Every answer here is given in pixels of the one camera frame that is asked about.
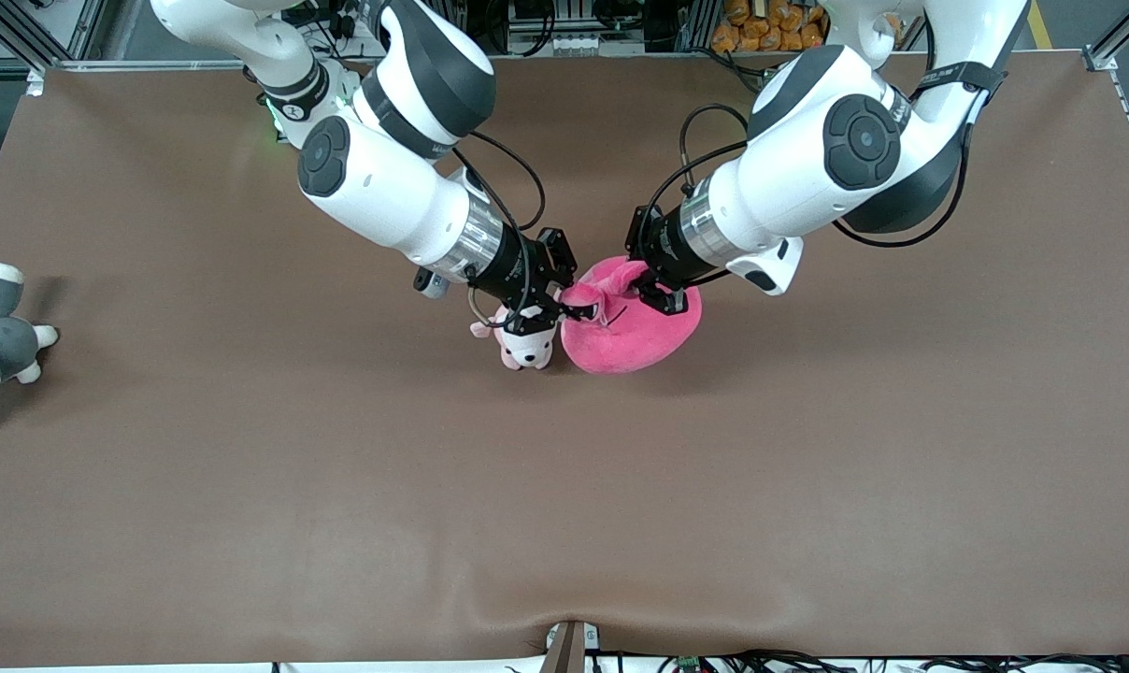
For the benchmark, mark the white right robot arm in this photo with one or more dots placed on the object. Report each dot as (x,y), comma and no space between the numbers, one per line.
(387,182)

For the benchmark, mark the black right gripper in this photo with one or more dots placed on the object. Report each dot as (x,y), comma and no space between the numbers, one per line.
(518,266)

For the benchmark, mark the metal table clamp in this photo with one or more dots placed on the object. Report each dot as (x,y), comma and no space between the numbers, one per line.
(569,650)

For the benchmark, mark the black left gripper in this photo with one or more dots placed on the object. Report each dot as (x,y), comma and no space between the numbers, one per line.
(657,249)

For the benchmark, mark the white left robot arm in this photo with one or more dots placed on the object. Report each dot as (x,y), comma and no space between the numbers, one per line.
(807,178)

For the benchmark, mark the pale pink dog plush toy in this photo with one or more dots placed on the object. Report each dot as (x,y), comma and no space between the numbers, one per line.
(527,350)

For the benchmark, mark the round hot pink plush toy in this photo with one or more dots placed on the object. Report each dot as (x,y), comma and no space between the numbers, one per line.
(635,341)

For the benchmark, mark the brown table cover cloth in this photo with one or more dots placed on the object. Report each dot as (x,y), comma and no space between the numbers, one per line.
(247,486)

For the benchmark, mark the aluminium table frame rail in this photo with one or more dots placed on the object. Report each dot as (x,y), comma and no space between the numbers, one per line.
(621,59)

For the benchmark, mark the orange packaged goods pile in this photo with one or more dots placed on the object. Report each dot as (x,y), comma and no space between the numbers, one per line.
(770,26)

